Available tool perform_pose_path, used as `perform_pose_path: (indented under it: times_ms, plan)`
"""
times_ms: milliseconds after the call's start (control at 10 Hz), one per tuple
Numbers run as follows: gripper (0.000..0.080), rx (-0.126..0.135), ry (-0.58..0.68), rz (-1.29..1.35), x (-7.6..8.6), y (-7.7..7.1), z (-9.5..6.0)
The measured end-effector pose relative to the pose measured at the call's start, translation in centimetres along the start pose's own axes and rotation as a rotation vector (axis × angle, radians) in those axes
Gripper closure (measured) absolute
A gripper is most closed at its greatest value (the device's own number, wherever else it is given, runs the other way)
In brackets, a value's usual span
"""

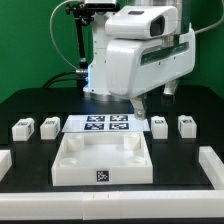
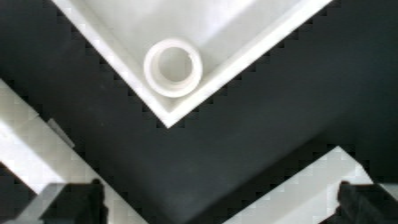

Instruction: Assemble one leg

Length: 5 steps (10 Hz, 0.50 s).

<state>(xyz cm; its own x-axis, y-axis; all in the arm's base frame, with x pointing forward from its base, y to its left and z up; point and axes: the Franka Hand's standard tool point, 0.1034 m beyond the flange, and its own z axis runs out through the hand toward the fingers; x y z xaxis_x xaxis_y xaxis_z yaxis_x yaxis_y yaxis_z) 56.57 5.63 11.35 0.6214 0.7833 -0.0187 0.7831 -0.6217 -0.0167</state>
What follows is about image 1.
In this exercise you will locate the white U-shaped obstacle fence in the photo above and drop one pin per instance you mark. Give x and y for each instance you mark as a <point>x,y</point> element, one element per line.
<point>123,204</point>

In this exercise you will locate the white square table top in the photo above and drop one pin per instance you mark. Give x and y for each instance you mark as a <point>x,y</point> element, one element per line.
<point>102,158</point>

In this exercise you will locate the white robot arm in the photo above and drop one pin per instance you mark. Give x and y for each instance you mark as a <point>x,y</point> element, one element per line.
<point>97,69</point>

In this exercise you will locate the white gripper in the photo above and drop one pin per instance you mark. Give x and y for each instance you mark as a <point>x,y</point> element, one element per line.
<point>145,52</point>

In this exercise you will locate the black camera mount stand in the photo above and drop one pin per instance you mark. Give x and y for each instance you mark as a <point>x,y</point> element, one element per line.
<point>83,13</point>

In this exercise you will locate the white marker sheet with tags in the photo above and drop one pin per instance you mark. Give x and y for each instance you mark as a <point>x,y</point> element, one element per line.
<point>101,123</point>

